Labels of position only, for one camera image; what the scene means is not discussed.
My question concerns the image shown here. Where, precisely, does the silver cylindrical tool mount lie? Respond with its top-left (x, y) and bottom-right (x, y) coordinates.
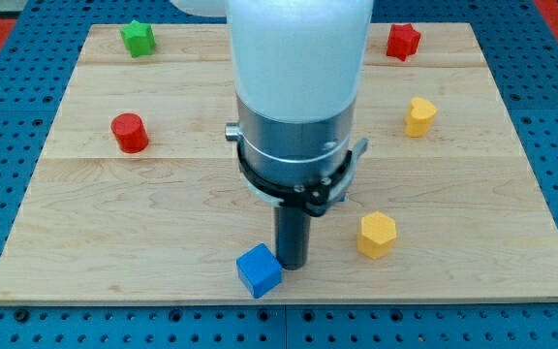
top-left (225, 101), bottom-right (368, 217)

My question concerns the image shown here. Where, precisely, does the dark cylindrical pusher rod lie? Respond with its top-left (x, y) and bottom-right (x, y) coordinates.
top-left (274, 207), bottom-right (311, 270)

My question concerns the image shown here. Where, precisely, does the blue cube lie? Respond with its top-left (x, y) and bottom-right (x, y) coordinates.
top-left (236, 243), bottom-right (282, 299)

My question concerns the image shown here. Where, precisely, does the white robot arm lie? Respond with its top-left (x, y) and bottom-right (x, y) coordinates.
top-left (172, 0), bottom-right (373, 270)

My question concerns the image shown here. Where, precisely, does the yellow hexagonal block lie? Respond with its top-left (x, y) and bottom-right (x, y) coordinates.
top-left (356, 211), bottom-right (397, 259)

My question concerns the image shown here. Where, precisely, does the yellow heart block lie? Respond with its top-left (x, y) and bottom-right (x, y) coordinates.
top-left (404, 97), bottom-right (438, 138)

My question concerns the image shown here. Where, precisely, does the wooden board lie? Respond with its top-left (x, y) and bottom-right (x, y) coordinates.
top-left (0, 23), bottom-right (558, 306)

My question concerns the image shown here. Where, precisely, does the red star block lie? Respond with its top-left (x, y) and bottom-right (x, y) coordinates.
top-left (386, 23), bottom-right (421, 61)

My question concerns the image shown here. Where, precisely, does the red cylinder block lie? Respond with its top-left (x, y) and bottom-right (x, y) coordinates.
top-left (110, 112), bottom-right (149, 153)

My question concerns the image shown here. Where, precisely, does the green star block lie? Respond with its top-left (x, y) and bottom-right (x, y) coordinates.
top-left (120, 19), bottom-right (156, 58)

